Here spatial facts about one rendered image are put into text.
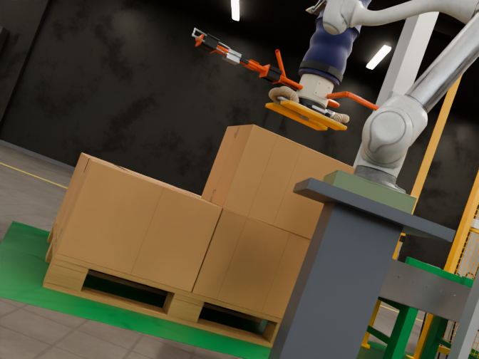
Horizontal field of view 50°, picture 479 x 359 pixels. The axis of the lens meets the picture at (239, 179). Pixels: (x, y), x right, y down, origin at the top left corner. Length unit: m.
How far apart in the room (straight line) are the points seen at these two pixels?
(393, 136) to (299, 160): 0.80
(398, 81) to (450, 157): 7.41
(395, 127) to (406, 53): 2.52
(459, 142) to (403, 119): 9.84
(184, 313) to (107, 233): 0.49
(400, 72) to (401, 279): 1.97
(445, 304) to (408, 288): 0.25
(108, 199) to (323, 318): 0.98
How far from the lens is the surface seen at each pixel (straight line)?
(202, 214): 2.24
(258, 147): 2.31
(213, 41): 2.41
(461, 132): 11.57
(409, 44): 4.20
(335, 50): 2.62
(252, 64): 2.49
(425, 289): 2.71
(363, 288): 1.85
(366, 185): 1.82
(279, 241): 2.40
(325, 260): 1.81
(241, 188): 2.29
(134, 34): 11.39
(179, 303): 2.31
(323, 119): 2.51
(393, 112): 1.70
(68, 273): 2.21
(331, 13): 2.08
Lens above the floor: 0.59
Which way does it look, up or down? 2 degrees up
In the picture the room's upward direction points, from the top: 20 degrees clockwise
